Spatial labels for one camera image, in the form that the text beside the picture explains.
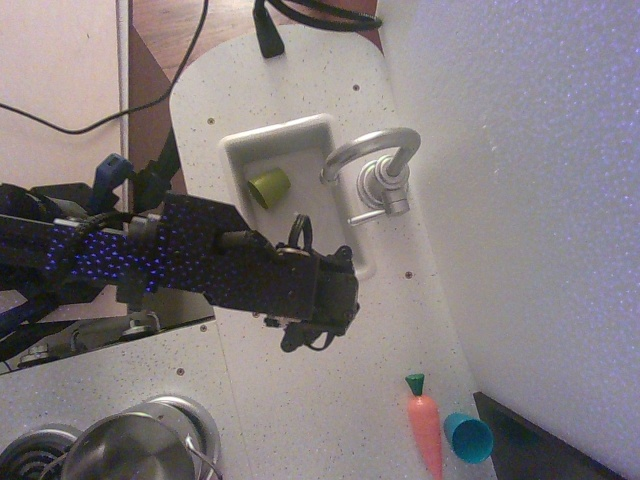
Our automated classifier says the black strap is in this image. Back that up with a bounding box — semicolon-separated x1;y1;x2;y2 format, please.
252;0;286;59

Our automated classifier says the olive green cup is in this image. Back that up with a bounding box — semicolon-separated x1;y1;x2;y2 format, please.
247;167;291;210

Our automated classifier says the white toy kitchen counter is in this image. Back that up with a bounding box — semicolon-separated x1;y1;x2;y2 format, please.
1;25;475;479

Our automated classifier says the white toy sink basin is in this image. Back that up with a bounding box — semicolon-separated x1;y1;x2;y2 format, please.
219;114;376;281

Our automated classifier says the thin black cable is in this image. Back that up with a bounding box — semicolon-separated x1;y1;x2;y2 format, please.
0;0;210;135

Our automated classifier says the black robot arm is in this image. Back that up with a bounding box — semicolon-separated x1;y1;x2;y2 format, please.
1;154;359;369

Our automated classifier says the silver toy faucet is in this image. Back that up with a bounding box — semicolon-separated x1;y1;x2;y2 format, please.
320;127;421;227

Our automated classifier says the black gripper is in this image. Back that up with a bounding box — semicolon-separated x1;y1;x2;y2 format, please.
263;214;360;353

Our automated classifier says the stainless steel pot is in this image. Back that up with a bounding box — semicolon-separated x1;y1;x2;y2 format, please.
61;395;223;479

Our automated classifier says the orange toy carrot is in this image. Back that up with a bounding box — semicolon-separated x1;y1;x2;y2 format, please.
405;374;443;480

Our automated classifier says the grey stove burner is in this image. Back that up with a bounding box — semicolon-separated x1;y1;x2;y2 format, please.
1;424;81;479

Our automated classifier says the black braided cable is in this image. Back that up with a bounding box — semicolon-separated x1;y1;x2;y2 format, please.
269;0;385;32

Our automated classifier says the teal blue cup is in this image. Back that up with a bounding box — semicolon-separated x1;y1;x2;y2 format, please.
443;412;494;464

